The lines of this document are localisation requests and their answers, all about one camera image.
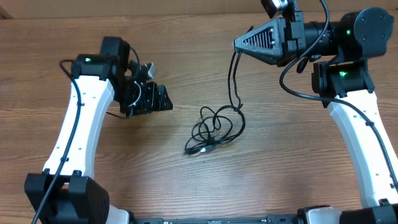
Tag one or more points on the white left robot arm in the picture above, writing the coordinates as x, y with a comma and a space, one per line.
65, 191

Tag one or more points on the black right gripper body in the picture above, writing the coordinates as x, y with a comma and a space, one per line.
295, 38

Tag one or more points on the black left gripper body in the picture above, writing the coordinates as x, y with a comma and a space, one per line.
135, 98

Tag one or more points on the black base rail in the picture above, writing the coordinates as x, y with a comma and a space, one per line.
217, 220

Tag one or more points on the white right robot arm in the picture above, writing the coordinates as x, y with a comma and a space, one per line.
340, 52

